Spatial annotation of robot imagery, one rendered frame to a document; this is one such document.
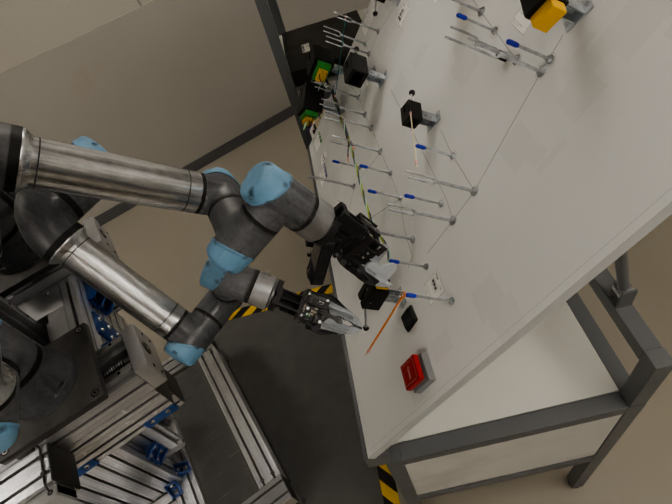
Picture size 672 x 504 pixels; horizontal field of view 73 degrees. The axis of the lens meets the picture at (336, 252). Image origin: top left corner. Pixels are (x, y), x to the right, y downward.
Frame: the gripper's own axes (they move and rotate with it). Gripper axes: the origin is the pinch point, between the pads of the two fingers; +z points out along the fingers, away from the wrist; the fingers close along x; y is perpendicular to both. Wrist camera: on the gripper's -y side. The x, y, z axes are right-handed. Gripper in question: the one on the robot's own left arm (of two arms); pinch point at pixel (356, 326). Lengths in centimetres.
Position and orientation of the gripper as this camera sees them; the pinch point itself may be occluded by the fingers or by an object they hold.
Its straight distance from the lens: 103.5
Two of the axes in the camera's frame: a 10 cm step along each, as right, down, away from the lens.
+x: 3.5, -9.2, 1.7
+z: 9.2, 3.7, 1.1
